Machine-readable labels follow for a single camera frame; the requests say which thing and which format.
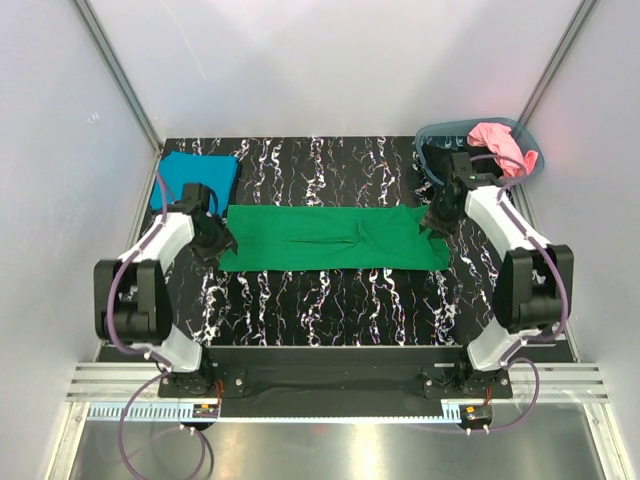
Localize green t-shirt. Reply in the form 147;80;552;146
219;205;450;272

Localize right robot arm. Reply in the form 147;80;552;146
420;147;574;397

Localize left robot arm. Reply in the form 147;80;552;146
93;183;237;397

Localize black t-shirt in basket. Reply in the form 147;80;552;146
422;143;503;185

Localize blue plastic basket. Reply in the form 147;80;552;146
414;117;545;185

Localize folded blue t-shirt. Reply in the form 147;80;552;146
158;151;241;217

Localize pink t-shirt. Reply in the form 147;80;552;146
467;122;539;178

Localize slotted cable duct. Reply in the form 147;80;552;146
88;399;461;424

